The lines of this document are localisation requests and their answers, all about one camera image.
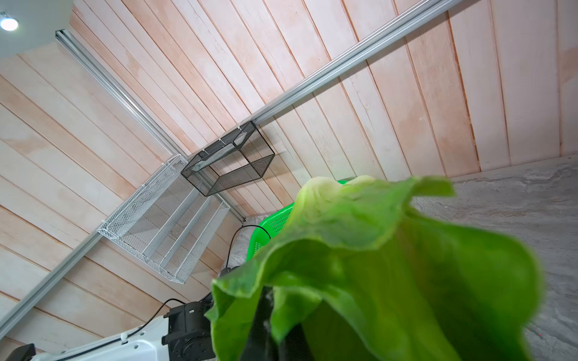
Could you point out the white wire mesh shelf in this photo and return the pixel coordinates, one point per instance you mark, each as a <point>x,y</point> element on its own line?
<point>167,223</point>

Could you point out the chinese cabbage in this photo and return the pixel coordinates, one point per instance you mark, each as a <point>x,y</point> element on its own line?
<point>376,279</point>

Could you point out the black mesh wall basket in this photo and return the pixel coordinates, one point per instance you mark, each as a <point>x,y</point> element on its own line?
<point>238,157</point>

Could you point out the aluminium rail left wall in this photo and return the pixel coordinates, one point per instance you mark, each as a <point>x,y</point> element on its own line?
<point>17,313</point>

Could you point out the aluminium rail wall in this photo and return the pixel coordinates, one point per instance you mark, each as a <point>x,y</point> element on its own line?
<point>402,25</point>
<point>17,313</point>

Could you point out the aluminium rail back wall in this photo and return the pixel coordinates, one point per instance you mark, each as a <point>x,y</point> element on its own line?
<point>402,25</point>

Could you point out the green plastic basket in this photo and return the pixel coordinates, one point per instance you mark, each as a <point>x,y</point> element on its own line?
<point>309,203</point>

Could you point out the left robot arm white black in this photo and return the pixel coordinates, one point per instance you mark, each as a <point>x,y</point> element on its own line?
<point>183,333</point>

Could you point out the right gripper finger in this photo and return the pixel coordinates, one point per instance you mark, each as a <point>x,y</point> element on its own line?
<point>260,344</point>

